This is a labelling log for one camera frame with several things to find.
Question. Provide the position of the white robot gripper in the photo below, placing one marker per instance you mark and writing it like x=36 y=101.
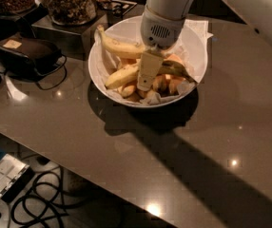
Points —
x=159 y=32

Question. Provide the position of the yellow banana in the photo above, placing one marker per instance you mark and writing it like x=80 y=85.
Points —
x=130 y=73
x=119 y=48

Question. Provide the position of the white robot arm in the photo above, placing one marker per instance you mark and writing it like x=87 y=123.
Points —
x=256 y=13

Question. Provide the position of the white bowl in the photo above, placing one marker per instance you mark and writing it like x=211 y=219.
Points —
x=147 y=60

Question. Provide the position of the small bananas bunch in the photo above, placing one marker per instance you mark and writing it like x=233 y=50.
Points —
x=165 y=84

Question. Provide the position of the white paper napkin liner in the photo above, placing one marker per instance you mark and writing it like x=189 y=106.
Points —
x=193 y=51

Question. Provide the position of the dark metal stand box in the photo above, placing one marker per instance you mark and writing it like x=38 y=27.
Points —
x=75 y=42

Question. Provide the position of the glass jar of granola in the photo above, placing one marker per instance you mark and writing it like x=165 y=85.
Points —
x=71 y=12

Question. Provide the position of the black pouch with tag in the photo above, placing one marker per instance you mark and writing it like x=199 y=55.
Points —
x=29 y=59

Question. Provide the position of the silver box on floor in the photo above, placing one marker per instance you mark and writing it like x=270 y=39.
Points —
x=14 y=176

